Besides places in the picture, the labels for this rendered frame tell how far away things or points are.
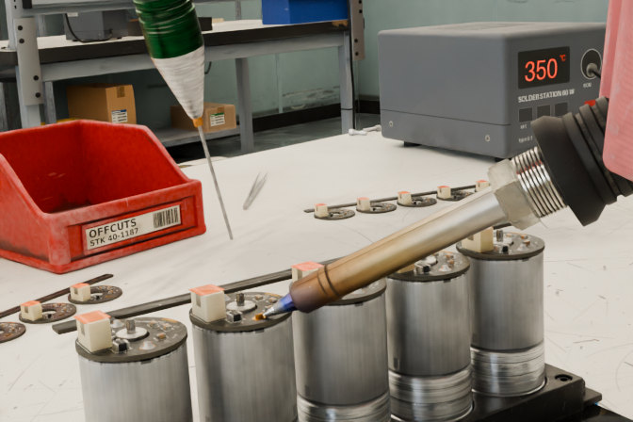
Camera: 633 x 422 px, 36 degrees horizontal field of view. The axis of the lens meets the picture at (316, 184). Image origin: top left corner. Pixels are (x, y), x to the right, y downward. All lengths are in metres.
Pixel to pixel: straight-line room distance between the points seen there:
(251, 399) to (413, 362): 0.05
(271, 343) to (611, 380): 0.16
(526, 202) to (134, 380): 0.09
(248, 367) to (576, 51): 0.56
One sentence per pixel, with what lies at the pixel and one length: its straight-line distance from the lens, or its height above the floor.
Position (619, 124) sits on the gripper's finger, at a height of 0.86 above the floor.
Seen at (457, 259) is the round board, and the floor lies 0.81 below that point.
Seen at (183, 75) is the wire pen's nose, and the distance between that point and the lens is 0.19.
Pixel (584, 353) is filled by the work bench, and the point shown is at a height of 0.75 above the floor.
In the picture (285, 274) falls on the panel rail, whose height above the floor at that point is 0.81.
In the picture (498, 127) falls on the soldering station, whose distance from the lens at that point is 0.71.
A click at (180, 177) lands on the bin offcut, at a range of 0.57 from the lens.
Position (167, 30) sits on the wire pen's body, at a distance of 0.19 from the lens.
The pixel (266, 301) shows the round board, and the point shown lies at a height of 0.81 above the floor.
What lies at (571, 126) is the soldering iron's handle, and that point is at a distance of 0.20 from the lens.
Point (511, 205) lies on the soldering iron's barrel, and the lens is 0.21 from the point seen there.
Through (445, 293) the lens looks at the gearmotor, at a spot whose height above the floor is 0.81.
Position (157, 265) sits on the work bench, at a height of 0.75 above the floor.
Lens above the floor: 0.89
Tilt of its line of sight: 12 degrees down
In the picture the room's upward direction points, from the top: 3 degrees counter-clockwise
